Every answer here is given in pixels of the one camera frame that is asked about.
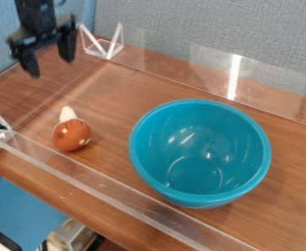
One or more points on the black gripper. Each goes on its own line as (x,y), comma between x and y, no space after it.
(41,31)

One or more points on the blue plastic bowl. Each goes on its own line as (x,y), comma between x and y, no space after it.
(201,152)

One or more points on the clear acrylic corner bracket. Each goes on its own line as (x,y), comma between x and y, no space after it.
(99,47)

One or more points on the brown and white toy mushroom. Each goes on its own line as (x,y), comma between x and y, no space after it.
(73,132)

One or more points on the clear acrylic table barrier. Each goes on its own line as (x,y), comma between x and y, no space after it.
(93,184)

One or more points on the grey metal frame piece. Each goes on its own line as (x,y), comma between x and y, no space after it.
(71,237)

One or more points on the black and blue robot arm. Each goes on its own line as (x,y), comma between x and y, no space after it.
(31,8)

